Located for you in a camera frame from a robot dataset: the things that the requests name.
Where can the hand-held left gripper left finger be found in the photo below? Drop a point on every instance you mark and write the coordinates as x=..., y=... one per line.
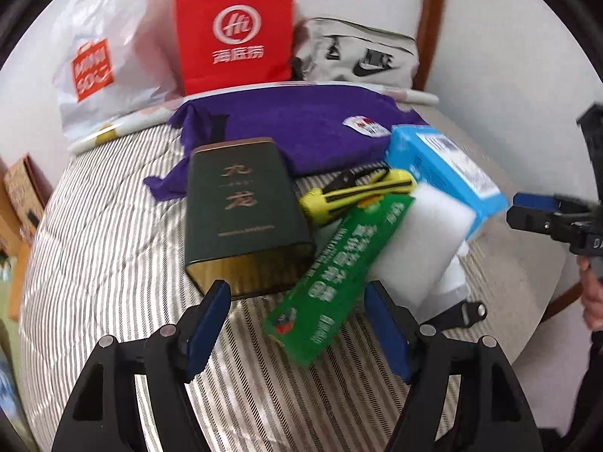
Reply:
x=207, y=329

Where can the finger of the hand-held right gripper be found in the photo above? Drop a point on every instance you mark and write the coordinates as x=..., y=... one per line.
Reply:
x=537, y=220
x=537, y=201

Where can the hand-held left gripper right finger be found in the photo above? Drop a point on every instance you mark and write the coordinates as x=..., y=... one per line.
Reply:
x=386, y=334

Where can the green printed packet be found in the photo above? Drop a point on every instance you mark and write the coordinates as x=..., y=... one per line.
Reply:
x=339, y=278

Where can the person's right hand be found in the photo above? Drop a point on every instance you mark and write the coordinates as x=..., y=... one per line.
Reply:
x=594, y=299

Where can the white sponge block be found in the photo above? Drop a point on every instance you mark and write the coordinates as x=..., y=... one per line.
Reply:
x=419, y=249

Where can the blue tissue box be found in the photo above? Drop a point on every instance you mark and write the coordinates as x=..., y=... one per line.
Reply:
x=447, y=169

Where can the dark green box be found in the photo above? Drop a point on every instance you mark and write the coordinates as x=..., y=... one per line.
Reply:
x=245, y=216

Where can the yellow utility knife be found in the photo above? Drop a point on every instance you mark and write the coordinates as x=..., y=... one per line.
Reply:
x=358, y=190

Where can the black scissors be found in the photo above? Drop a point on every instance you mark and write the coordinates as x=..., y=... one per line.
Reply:
x=351, y=176

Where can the orange wooden board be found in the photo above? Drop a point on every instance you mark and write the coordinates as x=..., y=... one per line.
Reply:
x=21, y=282

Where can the rolled white paper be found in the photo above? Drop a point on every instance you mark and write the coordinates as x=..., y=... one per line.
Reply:
x=117, y=127

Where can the brown cardboard box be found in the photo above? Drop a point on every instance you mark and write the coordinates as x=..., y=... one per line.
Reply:
x=26, y=197

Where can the purple cloth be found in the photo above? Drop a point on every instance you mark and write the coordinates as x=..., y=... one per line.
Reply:
x=301, y=122

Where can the grey pouch bag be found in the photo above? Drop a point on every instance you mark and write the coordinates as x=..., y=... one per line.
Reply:
x=358, y=56

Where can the white plastic shopping bag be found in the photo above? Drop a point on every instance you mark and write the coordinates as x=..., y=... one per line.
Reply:
x=108, y=47

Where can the red paper bag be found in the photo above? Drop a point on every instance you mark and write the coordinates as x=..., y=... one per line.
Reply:
x=233, y=28

